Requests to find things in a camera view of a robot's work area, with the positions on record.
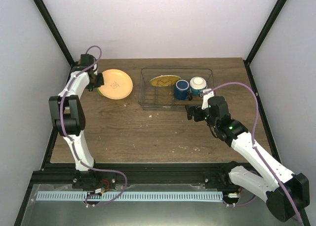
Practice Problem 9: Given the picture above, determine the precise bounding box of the small lime green plate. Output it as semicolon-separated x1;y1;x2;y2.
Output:
97;88;105;97

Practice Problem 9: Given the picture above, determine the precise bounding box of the dark blue enamel mug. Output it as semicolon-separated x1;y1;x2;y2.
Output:
174;79;193;101

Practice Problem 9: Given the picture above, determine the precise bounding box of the plain cream orange plate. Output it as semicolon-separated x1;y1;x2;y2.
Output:
99;69;133;100

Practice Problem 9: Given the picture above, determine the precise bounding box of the teal and white bowl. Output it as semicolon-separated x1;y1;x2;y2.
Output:
190;76;207;96

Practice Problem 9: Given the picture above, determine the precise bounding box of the black wire dish rack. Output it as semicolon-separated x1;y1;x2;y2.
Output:
138;66;214;111

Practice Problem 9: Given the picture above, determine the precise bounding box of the yellow woven bamboo plate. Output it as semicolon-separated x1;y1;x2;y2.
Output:
150;75;181;87

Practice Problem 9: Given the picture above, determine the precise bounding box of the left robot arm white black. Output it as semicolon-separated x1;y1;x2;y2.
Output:
49;53;104;189

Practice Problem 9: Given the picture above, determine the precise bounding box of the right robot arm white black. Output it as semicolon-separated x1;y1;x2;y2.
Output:
185;96;310;222

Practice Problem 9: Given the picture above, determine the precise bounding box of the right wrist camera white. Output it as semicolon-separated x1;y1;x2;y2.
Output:
200;88;214;110

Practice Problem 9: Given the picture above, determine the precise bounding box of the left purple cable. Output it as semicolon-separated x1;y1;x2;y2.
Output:
59;45;128;207

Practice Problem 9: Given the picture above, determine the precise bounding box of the left black frame post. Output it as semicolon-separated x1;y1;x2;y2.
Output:
33;0;75;67

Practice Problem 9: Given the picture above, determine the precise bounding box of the black frame post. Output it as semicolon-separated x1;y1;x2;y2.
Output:
248;0;294;61
33;0;75;67

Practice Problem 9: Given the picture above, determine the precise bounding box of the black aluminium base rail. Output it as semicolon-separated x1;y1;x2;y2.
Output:
71;163;250;191

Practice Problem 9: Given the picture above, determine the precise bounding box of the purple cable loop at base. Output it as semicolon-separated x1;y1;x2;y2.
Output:
82;183;130;208

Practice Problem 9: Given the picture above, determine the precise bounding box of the light blue slotted cable duct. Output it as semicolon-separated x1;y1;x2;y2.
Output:
36;191;223;202

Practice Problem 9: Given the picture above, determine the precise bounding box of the right black frame post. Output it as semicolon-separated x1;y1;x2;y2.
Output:
248;0;294;61

